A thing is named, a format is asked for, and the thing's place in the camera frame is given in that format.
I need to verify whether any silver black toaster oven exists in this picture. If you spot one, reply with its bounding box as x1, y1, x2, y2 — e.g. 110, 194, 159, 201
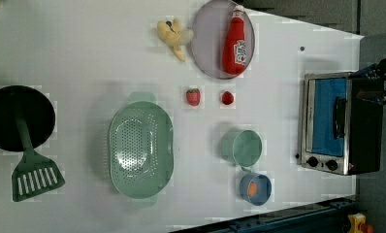
300, 72, 383, 176

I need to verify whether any light red plush strawberry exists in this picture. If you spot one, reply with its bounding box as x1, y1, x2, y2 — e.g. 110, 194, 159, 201
185, 88, 201, 107

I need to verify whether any dark red plush strawberry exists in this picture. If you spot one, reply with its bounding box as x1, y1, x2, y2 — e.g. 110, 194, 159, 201
221, 91, 235, 105

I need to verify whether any green mug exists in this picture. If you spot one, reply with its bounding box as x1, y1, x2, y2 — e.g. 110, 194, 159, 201
220, 128, 263, 168

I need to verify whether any green plastic colander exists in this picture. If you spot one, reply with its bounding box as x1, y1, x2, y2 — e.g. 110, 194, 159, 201
108, 92, 175, 207

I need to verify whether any red plush ketchup bottle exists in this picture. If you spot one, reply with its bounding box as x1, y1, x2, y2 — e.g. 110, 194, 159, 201
222, 5, 246, 76

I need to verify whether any yellow plush peeled banana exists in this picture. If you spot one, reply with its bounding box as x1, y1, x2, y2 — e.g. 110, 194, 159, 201
157, 18, 194, 62

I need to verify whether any grey round plate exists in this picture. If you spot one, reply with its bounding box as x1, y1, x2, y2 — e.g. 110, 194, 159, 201
190, 0, 256, 80

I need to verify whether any blue cup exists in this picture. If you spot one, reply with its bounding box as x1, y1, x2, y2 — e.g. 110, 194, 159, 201
239, 172, 273, 206

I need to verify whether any orange toy in cup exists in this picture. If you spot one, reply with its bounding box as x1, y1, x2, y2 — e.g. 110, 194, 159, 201
247, 182, 257, 197

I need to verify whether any dark green slotted spatula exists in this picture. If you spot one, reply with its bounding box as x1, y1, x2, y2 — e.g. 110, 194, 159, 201
12, 99, 65, 202

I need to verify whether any black frying pan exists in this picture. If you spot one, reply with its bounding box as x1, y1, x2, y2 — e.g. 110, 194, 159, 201
0, 85, 56, 151

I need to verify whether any yellow red clamp tool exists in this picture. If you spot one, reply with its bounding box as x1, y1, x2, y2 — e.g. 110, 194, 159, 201
347, 213, 374, 233

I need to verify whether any blue metal table frame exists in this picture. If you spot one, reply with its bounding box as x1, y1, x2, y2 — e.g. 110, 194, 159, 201
172, 198, 357, 233

